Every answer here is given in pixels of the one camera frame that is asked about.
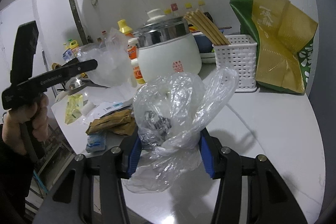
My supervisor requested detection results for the brown snack wrapper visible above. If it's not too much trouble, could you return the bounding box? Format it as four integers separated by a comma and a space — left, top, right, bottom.
85, 109, 136, 136

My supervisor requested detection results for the yellow plastic wrapper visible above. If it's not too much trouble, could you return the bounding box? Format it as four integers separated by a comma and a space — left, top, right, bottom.
65, 94, 83, 124

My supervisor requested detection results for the translucent white plastic bag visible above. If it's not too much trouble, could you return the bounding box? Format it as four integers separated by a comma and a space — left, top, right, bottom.
77, 28, 133, 88

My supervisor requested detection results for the blue white tissue pack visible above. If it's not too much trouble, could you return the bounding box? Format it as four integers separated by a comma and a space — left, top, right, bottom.
85, 132, 106, 153

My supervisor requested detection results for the small white foam block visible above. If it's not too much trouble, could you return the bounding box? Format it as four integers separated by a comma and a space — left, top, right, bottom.
81, 100, 96, 116

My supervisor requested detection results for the clear plastic bag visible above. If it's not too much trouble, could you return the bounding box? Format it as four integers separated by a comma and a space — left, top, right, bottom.
124, 67, 239, 193

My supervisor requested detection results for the person's left hand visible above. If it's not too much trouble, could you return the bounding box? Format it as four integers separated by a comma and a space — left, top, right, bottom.
2, 94, 49, 155

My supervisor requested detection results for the yellow detergent jug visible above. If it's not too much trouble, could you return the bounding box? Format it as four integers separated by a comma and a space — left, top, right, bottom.
69, 40, 80, 56

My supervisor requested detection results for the clear zip bag with paper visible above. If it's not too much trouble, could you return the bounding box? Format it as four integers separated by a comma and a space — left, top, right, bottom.
91, 102, 131, 119

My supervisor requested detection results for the orange dish soap bottle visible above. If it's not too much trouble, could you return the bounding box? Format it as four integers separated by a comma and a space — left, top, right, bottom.
117, 19, 145, 84

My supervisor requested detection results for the white electric cooking pot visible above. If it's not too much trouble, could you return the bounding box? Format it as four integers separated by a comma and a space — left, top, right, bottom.
134, 9, 202, 82

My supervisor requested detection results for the white plastic utensil basket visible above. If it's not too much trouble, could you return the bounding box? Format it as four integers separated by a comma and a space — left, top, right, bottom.
213, 35, 257, 93

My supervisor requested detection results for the wooden chopsticks bundle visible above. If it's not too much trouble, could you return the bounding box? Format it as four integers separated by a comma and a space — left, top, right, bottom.
183, 9, 231, 46

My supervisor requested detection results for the green gold rice bag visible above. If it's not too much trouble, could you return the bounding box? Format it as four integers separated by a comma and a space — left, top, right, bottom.
230, 0, 318, 94

